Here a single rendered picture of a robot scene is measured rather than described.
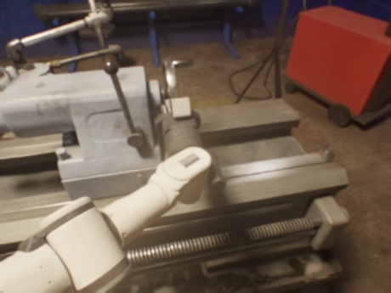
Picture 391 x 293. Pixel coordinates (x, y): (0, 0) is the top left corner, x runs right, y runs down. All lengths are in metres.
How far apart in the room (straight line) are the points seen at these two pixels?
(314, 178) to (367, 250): 1.06
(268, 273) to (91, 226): 0.95
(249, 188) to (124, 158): 0.40
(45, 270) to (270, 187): 0.69
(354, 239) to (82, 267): 1.75
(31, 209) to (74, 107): 0.37
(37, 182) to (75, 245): 0.82
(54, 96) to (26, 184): 0.53
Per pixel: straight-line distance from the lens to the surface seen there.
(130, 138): 0.75
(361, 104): 2.64
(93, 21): 0.97
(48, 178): 1.21
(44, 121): 0.82
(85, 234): 0.42
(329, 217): 1.02
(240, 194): 0.89
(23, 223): 0.94
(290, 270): 1.29
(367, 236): 2.05
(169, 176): 0.51
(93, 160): 0.83
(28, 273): 0.42
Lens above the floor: 1.54
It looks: 43 degrees down
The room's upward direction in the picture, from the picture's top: straight up
